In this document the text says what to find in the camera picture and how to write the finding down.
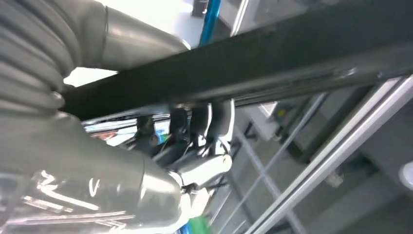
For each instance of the steel workbench table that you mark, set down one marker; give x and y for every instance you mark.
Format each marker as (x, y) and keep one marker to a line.
(322, 164)

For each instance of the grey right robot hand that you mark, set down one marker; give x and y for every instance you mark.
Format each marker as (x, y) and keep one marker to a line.
(80, 168)

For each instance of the white round object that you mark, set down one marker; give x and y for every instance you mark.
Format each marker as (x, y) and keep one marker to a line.
(407, 176)

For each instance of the blue metal pole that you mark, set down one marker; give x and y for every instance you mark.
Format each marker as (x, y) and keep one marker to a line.
(209, 22)

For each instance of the green object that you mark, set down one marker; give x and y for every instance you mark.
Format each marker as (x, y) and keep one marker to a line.
(200, 226)

